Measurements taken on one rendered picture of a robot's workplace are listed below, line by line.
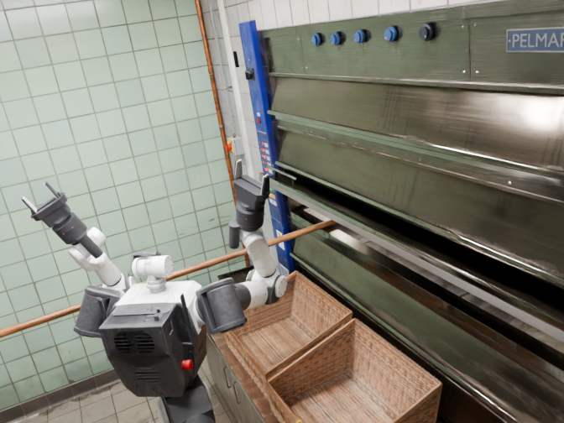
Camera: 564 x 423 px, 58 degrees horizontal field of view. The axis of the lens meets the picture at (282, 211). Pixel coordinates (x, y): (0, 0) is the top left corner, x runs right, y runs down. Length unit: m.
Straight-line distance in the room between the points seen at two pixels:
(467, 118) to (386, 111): 0.36
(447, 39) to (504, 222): 0.52
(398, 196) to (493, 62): 0.60
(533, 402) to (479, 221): 0.54
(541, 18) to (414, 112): 0.51
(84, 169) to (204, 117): 0.81
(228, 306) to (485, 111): 0.90
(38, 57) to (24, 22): 0.19
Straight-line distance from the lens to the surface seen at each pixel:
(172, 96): 3.36
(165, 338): 1.52
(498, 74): 1.43
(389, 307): 2.14
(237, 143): 3.14
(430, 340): 1.98
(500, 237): 1.51
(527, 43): 1.36
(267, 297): 1.77
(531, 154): 1.36
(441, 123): 1.58
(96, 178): 3.35
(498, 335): 1.69
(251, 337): 2.82
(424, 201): 1.72
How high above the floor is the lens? 2.13
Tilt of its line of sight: 20 degrees down
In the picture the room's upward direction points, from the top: 9 degrees counter-clockwise
